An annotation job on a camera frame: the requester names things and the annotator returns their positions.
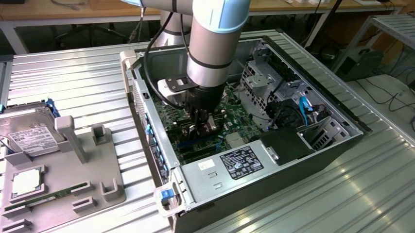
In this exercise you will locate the open black PC case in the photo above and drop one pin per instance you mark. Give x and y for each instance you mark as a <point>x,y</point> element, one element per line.
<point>324,170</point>

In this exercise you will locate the green motherboard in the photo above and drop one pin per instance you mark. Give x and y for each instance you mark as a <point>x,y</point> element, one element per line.
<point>239,116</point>

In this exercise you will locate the black box device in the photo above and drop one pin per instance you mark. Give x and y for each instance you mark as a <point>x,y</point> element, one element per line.
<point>363,63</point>

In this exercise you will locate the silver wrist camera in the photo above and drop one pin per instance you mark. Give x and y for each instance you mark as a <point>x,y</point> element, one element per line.
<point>170,94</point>

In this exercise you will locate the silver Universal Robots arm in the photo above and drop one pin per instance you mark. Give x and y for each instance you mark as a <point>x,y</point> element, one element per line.
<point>214,48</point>

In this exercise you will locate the grey parts rack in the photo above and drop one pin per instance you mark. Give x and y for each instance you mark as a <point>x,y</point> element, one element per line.
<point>80,174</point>

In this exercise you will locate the black plastic shroud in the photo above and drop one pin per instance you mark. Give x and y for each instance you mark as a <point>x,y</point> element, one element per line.
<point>284,145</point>

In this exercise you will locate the silver disk bay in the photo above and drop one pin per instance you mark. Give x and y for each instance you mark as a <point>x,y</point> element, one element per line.
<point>324,138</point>

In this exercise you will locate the black expansion slot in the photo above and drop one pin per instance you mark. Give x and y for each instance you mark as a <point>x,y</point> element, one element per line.
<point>199,151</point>

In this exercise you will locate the silver CPU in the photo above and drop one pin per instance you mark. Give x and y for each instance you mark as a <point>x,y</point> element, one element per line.
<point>27,182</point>

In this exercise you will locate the silver chipset heatsink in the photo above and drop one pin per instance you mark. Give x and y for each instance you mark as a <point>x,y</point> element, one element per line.
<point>235,141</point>

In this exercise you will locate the green graphics card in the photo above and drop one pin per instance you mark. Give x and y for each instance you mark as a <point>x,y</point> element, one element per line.
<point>200,139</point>

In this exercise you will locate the blue expansion slot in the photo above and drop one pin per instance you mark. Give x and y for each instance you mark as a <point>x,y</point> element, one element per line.
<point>188,144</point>

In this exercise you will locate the silver drive cage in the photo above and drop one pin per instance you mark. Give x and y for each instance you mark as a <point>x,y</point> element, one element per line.
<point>256,102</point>

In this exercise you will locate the blue disk carrier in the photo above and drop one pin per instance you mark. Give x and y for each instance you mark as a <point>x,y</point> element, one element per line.
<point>52,106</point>

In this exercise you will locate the metal slat shelf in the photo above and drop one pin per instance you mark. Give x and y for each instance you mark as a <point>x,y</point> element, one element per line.
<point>395,26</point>

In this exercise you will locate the silver power supply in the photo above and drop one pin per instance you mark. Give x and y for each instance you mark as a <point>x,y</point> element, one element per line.
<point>207,184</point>

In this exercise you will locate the black chair base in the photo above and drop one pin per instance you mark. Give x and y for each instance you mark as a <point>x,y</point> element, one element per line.
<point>98,31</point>

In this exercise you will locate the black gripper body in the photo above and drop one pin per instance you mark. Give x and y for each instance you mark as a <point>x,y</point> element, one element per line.
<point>206,98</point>

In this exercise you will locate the blue case latch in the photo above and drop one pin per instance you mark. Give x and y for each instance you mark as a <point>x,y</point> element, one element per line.
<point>166,194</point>

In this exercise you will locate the silver hard disk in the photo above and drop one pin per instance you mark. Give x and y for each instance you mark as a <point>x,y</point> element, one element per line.
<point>30,143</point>

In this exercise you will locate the loose green RAM stick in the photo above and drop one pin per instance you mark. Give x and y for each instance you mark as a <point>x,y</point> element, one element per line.
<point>48,197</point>

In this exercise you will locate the wooden desk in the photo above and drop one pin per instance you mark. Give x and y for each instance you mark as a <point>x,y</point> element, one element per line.
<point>64,14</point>

